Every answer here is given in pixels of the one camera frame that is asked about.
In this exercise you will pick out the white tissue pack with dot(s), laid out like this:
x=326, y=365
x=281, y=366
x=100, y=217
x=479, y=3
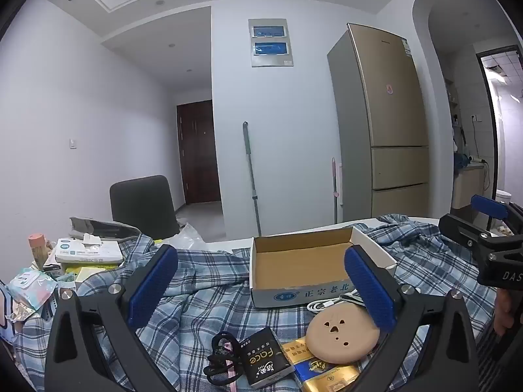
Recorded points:
x=88, y=251

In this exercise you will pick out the clear plastic bag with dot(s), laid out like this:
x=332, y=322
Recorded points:
x=184, y=239

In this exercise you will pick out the dark grey chair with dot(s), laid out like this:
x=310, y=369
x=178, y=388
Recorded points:
x=141, y=204

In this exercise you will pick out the beige round powder puff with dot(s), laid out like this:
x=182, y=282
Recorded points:
x=339, y=335

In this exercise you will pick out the kitchen counter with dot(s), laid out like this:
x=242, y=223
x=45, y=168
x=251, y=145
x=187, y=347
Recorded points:
x=470, y=183

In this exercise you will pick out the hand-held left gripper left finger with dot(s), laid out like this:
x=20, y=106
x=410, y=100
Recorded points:
x=151, y=286

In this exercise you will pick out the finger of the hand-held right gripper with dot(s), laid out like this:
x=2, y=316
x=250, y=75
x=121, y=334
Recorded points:
x=461, y=226
x=488, y=206

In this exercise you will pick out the grey bag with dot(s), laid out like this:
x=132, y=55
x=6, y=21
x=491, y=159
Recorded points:
x=102, y=228

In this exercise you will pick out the grey electrical panel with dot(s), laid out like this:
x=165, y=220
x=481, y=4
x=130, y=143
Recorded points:
x=270, y=43

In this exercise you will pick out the gold refrigerator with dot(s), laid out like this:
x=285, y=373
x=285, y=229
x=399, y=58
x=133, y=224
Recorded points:
x=384, y=130

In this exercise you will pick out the pale blue wipes packet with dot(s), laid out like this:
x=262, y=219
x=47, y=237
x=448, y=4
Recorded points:
x=30, y=290

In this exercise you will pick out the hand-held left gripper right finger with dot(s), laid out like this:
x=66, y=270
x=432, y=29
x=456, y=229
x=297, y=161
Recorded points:
x=367, y=290

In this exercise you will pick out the dark wooden door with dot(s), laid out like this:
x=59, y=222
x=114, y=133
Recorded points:
x=198, y=151

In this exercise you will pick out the shallow cardboard box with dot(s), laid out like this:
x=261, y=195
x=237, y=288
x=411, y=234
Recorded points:
x=294, y=265

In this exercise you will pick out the person's right hand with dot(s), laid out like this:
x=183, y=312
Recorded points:
x=506, y=310

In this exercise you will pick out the black small pack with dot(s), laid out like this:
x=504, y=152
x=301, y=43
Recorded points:
x=261, y=359

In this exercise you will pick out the blue plaid shirt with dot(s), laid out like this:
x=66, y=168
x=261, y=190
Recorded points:
x=212, y=306

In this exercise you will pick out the gold and blue packet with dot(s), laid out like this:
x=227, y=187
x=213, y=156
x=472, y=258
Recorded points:
x=322, y=375

